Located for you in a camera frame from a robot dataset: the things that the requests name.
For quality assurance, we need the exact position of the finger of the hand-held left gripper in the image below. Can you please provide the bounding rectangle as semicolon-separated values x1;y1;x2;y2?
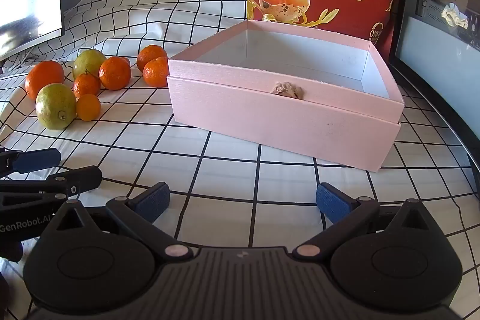
0;166;103;210
0;148;62;178

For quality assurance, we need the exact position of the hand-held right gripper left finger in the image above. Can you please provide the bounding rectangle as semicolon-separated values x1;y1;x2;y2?
55;182;193;263

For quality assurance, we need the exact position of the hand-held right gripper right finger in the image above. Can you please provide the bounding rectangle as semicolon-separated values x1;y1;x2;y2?
293;182;433;263

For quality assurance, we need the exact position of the yellow-green citrus fruit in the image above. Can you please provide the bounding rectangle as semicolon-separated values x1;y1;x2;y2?
35;83;77;130
73;49;107;80

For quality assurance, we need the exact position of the small mandarin orange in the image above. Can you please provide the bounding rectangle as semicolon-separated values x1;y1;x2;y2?
76;94;102;122
73;73;101;98

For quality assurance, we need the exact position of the large orange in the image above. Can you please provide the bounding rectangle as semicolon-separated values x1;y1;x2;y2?
25;60;65;99

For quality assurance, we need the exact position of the pink cardboard box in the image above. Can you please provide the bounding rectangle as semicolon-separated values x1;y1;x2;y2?
167;20;406;174

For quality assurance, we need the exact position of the person's left hand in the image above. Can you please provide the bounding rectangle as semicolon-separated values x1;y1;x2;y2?
0;239;23;263

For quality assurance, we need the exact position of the white black-grid tablecloth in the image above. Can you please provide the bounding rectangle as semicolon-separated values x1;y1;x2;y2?
0;0;480;320

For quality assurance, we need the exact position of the glass-sided computer case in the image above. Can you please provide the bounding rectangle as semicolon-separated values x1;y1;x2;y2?
388;0;480;171

